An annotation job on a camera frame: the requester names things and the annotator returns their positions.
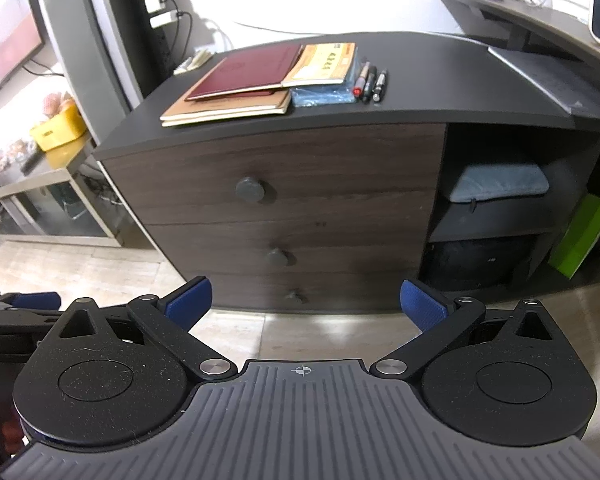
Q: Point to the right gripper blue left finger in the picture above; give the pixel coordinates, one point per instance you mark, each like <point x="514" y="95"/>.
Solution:
<point x="186" y="305"/>

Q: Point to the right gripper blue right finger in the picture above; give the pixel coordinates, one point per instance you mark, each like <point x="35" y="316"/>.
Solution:
<point x="424" y="306"/>

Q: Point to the drawer dark wood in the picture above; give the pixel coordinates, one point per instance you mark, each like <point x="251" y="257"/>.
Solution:
<point x="283" y="175"/>

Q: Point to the dark red booklet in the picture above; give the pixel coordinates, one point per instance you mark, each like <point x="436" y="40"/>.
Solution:
<point x="259" y="69"/>

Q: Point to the middle drawer round knob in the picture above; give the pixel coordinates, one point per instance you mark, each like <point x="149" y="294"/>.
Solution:
<point x="278" y="257"/>

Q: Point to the drawer round knob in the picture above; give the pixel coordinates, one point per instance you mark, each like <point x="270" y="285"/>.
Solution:
<point x="294" y="297"/>
<point x="278" y="257"/>

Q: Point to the bottom drawer round knob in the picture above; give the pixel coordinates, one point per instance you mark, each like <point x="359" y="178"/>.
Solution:
<point x="294" y="297"/>

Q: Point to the dark wooden drawer cabinet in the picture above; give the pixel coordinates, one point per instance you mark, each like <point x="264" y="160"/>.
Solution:
<point x="495" y="250"/>

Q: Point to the grey blue folded cushion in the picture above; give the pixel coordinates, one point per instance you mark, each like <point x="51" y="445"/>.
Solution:
<point x="481" y="183"/>

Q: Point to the glass tv stand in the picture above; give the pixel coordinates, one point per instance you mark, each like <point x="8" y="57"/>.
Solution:
<point x="58" y="197"/>

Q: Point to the green paper bag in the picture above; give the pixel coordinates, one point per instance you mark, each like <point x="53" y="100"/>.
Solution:
<point x="580" y="237"/>

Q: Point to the yellow plastic basket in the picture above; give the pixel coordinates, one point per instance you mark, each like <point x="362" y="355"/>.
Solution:
<point x="65" y="127"/>

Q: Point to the black silver pen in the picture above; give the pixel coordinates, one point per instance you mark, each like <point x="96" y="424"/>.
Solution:
<point x="380" y="87"/>

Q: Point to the tan kraft notebook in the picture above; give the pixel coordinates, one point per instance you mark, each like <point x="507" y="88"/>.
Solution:
<point x="251" y="104"/>

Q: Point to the blue plastic pouch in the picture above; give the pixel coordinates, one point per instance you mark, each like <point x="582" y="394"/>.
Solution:
<point x="329" y="94"/>

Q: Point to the white tissue pack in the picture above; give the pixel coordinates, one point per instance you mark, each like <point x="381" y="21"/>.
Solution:
<point x="193" y="62"/>

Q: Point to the orange yellow booklet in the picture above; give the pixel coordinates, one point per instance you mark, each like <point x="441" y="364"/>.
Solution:
<point x="320" y="64"/>

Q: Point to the dark side desk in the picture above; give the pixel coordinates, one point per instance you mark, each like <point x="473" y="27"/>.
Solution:
<point x="562" y="30"/>

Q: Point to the black power strip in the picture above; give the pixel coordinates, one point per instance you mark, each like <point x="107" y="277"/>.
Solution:
<point x="152" y="53"/>

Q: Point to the grey wall pillar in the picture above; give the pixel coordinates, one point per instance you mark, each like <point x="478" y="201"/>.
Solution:
<point x="102" y="48"/>

